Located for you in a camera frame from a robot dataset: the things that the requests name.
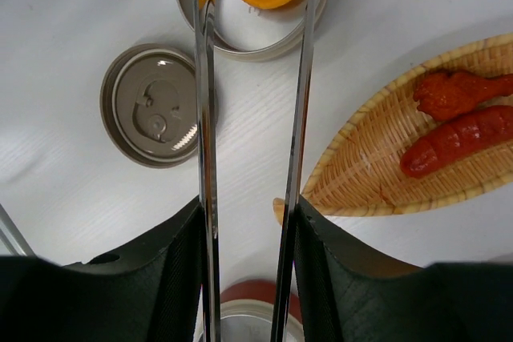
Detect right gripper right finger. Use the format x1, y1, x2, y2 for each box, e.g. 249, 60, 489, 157
294, 200, 512, 341

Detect red sausage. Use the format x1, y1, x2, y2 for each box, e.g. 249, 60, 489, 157
400, 105, 512, 179

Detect red fried chicken drumstick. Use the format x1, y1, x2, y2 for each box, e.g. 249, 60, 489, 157
413, 71, 512, 122

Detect woven bamboo boat basket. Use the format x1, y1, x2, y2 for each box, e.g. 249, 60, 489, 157
273, 32, 513, 226

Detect red steel lunch container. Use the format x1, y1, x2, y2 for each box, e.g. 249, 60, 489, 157
194, 278, 308, 342

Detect brown steel lunch container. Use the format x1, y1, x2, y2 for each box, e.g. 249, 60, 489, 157
177, 0, 328, 62

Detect brown round lid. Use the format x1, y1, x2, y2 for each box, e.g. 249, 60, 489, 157
99, 43, 197, 169

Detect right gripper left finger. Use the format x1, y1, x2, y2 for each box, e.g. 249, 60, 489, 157
1, 199, 204, 341

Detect steel kitchen tongs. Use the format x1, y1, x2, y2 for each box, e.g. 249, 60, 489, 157
192, 0, 316, 341

